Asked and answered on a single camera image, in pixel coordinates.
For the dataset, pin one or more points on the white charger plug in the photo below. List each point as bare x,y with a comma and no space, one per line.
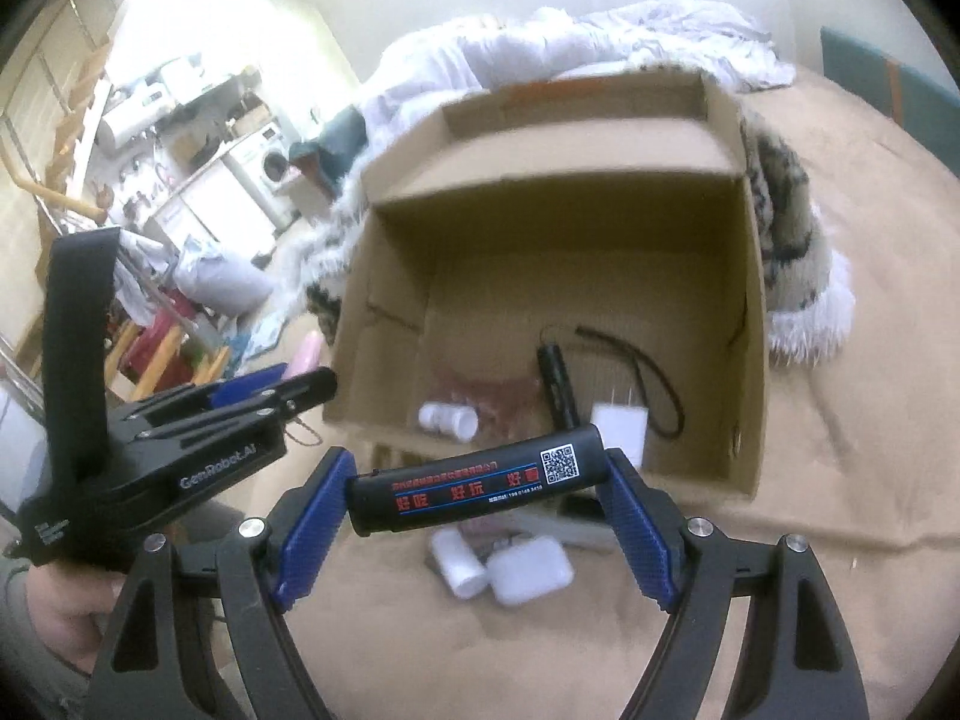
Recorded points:
619,427

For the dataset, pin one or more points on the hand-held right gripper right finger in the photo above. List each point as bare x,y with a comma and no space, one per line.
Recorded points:
641,532

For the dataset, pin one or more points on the white washing machine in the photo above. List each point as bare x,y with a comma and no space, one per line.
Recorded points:
259,157

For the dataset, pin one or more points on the reddish translucent bag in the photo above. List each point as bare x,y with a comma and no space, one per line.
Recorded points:
495,391

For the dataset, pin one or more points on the cardboard box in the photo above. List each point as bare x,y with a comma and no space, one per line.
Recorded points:
525,277

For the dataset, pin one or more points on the colourful wooden chair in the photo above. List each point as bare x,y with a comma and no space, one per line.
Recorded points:
161,360

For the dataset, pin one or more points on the white water heater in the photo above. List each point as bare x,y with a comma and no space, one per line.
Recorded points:
127,127

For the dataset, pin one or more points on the white remote control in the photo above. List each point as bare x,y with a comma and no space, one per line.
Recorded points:
566,532

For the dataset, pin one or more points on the white duvet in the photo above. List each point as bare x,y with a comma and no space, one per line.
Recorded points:
600,37

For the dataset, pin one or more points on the white kitchen cabinet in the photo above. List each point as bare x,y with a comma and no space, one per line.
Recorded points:
217,202

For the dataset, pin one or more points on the teal upholstered chair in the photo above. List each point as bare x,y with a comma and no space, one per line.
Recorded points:
337,135

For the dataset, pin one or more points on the teal cushion with orange stripe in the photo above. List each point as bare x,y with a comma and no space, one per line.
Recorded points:
915,105

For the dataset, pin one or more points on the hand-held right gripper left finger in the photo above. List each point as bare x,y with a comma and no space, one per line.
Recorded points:
311,532

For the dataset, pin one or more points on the black tube with red label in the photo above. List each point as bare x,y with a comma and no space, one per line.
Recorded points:
465,487

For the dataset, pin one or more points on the white earbuds case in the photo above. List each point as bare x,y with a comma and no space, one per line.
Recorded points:
529,570

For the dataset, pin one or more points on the pink oblong case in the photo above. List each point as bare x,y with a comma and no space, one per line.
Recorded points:
306,356

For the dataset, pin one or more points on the fuzzy patterned blanket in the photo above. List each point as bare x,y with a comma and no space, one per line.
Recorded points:
787,240

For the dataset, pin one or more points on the white stuffed bag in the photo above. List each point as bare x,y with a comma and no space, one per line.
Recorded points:
217,281

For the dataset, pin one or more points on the person's left forearm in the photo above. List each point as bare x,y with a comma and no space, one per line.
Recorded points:
19,660

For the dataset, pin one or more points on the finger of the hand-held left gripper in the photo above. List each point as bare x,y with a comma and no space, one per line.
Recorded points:
309,388
240,388

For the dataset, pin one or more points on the beige side table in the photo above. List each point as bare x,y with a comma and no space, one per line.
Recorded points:
307,199

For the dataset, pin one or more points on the white pill bottle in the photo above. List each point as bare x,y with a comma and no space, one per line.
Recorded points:
450,420
459,559

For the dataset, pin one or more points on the person's left hand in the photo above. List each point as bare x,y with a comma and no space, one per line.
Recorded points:
67,607

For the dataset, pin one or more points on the papers on floor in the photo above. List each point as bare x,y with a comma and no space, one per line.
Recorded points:
255,337

